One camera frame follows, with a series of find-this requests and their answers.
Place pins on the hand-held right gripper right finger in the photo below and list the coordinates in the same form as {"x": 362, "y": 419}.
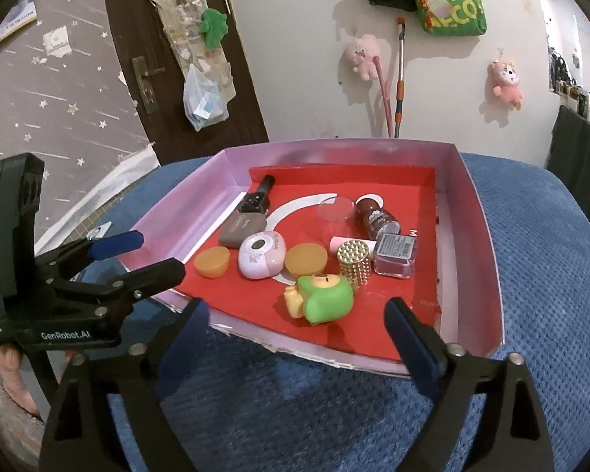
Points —
{"x": 413, "y": 344}

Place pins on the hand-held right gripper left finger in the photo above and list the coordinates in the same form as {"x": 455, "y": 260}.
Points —
{"x": 187, "y": 344}

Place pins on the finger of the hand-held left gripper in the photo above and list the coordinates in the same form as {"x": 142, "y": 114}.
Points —
{"x": 115, "y": 245}
{"x": 157, "y": 275}

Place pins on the orange half dome cap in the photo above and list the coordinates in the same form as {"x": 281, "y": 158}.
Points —
{"x": 211, "y": 263}

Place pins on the pink square bottle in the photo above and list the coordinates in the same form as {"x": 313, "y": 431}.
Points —
{"x": 396, "y": 258}

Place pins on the brown grey earbud case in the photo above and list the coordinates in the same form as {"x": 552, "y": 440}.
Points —
{"x": 238, "y": 228}

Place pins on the green yellow frog toy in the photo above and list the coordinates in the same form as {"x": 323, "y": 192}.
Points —
{"x": 327, "y": 300}

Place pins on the gold studded jar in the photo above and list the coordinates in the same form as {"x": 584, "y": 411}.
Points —
{"x": 354, "y": 260}

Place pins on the pink round gadget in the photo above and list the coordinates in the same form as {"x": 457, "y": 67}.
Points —
{"x": 260, "y": 260}

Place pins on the purple cardboard box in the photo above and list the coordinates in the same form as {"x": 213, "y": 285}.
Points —
{"x": 467, "y": 236}

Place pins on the black nail polish bottle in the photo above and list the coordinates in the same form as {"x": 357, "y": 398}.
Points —
{"x": 256, "y": 201}

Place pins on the glitter bottle with red cap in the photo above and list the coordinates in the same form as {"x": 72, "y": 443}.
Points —
{"x": 376, "y": 219}

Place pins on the orange round lid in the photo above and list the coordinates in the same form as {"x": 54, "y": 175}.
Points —
{"x": 305, "y": 258}

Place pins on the clear glass cup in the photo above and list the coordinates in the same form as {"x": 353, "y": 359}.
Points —
{"x": 334, "y": 209}

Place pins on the person's left hand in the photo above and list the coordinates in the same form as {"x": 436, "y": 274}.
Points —
{"x": 12, "y": 364}

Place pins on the white card device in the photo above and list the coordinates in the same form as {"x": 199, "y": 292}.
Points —
{"x": 100, "y": 230}

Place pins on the red paper liner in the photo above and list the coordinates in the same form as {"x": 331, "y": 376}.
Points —
{"x": 373, "y": 324}

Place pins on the blue knitted blanket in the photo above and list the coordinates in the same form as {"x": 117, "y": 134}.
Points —
{"x": 536, "y": 265}

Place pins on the clear plastic bag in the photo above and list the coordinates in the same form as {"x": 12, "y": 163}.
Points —
{"x": 204, "y": 103}

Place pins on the torn white paper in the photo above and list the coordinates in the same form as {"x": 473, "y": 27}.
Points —
{"x": 56, "y": 42}

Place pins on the paper booklet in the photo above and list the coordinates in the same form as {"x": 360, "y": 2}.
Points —
{"x": 14, "y": 17}

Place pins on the dark brown door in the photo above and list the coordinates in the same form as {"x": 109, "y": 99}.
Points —
{"x": 128, "y": 19}

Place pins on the clear hanging organizer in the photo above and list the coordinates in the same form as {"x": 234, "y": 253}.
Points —
{"x": 177, "y": 14}

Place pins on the green plush toy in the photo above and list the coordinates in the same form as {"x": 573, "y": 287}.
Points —
{"x": 212, "y": 27}

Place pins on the pink stick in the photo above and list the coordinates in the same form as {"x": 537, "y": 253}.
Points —
{"x": 383, "y": 98}

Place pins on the dark cloth covered table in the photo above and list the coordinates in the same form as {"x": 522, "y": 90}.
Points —
{"x": 575, "y": 142}

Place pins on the pink fox plush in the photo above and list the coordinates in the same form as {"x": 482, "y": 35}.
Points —
{"x": 506, "y": 81}

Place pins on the pink plush toy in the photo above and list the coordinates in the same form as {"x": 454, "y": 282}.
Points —
{"x": 361, "y": 54}

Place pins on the wall mirror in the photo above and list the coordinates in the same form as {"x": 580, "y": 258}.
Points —
{"x": 563, "y": 34}

